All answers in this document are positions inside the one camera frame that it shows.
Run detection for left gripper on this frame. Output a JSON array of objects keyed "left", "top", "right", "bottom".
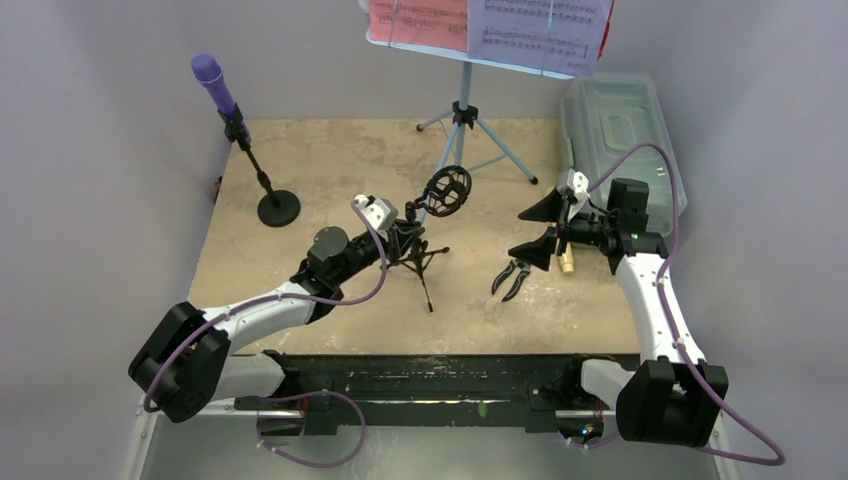
[{"left": 332, "top": 218, "right": 423, "bottom": 285}]

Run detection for cream microphone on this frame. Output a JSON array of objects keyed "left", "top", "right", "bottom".
[{"left": 558, "top": 243, "right": 575, "bottom": 275}]

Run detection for black shock mount tripod stand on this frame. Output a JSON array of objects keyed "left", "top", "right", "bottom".
[{"left": 392, "top": 165, "right": 472, "bottom": 313}]

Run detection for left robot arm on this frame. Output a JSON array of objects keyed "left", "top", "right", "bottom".
[{"left": 128, "top": 220, "right": 425, "bottom": 423}]

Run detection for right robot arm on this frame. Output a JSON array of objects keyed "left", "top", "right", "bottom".
[{"left": 508, "top": 171, "right": 729, "bottom": 448}]

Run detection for black pruning shears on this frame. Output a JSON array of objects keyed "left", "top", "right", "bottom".
[{"left": 490, "top": 259, "right": 531, "bottom": 302}]

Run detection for clear plastic storage box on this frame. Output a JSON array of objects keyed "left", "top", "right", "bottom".
[{"left": 559, "top": 72, "right": 687, "bottom": 239}]

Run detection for black round base mic stand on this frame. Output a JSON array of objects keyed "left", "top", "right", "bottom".
[{"left": 218, "top": 105, "right": 301, "bottom": 228}]

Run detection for light blue music stand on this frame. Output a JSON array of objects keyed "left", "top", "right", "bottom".
[{"left": 365, "top": 27, "right": 572, "bottom": 185}]

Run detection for purple sheet music page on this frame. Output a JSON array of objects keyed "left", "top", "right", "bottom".
[{"left": 468, "top": 0, "right": 615, "bottom": 77}]

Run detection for pink sheet music page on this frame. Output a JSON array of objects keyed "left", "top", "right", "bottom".
[{"left": 364, "top": 0, "right": 470, "bottom": 52}]

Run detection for purple microphone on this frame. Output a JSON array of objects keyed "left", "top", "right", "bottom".
[{"left": 190, "top": 53, "right": 251, "bottom": 150}]

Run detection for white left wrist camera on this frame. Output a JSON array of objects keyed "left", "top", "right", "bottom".
[{"left": 353, "top": 194, "right": 398, "bottom": 232}]

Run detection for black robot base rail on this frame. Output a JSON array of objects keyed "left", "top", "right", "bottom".
[{"left": 235, "top": 354, "right": 614, "bottom": 441}]

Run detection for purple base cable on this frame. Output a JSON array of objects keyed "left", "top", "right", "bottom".
[{"left": 255, "top": 394, "right": 366, "bottom": 470}]

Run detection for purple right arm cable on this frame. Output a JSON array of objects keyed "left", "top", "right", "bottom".
[{"left": 566, "top": 142, "right": 788, "bottom": 468}]

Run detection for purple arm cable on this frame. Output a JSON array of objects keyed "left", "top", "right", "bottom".
[
  {"left": 142, "top": 198, "right": 390, "bottom": 415},
  {"left": 566, "top": 142, "right": 788, "bottom": 468}
]

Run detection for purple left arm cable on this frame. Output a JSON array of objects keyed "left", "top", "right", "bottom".
[{"left": 142, "top": 198, "right": 390, "bottom": 415}]

